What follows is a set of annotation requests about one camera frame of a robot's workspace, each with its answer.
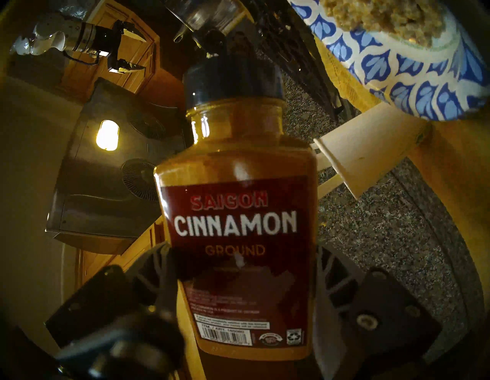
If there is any blue patterned paper bowl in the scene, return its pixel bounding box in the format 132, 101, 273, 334
289, 0, 490, 122

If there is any stainless gas cooktop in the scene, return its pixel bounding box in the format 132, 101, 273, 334
237, 0, 345, 119

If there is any stainless range hood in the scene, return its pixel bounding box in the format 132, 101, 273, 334
46, 79, 192, 255

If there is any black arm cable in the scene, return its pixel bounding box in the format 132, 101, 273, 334
63, 50, 101, 66

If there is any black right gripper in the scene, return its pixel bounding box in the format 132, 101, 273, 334
93, 20, 148, 74

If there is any stainless steel saucepan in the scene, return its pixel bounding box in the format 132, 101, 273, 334
165, 0, 249, 54

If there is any ground cinnamon jar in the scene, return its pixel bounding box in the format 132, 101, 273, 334
154, 54, 318, 361

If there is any yellow terry towel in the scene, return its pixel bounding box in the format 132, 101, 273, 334
314, 36, 490, 299

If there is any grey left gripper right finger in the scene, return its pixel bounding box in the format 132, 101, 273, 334
312, 245, 443, 380

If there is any scooped oatmeal portion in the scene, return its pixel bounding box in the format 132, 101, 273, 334
320, 0, 446, 48

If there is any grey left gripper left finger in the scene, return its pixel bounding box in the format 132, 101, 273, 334
46, 241, 184, 368

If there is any white paper cup with spoons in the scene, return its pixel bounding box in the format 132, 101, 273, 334
314, 103, 431, 200

